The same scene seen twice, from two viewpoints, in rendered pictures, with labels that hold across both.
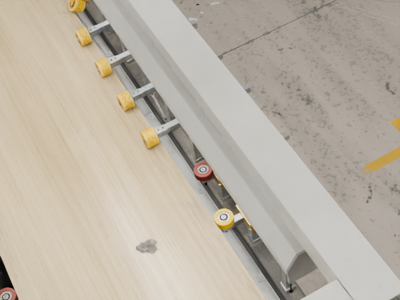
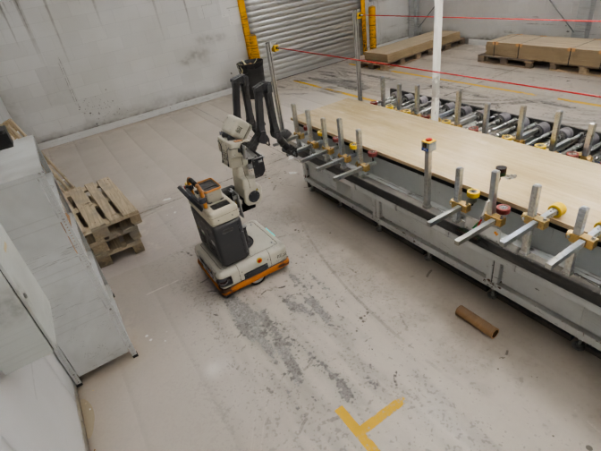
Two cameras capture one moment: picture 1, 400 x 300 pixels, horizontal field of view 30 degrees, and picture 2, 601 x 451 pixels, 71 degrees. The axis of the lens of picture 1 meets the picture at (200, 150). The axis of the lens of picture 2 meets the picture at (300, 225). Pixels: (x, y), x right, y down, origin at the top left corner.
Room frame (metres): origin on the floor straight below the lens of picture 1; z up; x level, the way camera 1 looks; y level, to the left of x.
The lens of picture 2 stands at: (3.74, -1.53, 2.35)
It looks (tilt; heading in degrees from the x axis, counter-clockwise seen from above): 32 degrees down; 172
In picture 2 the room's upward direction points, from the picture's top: 9 degrees counter-clockwise
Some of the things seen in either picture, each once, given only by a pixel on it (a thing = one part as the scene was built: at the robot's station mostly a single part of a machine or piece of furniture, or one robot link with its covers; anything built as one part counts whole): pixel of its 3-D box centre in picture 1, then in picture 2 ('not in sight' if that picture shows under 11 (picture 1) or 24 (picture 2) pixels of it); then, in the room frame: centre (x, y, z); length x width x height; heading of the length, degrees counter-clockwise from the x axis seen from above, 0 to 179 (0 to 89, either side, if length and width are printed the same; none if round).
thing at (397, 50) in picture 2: not in sight; (413, 45); (-6.04, 3.29, 0.23); 2.41 x 0.77 x 0.17; 111
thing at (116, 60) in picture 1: (149, 44); not in sight; (2.59, 0.13, 0.95); 0.50 x 0.04 x 0.04; 109
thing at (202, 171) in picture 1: (204, 176); (502, 214); (1.84, 0.00, 0.85); 0.08 x 0.08 x 0.11
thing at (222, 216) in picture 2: not in sight; (220, 218); (0.59, -1.74, 0.59); 0.55 x 0.34 x 0.83; 19
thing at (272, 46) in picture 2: not in sight; (279, 93); (-0.61, -0.88, 1.20); 0.15 x 0.12 x 1.00; 19
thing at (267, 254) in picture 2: not in sight; (241, 254); (0.56, -1.65, 0.16); 0.67 x 0.64 x 0.25; 109
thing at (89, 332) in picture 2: not in sight; (55, 260); (0.96, -2.92, 0.78); 0.90 x 0.45 x 1.55; 19
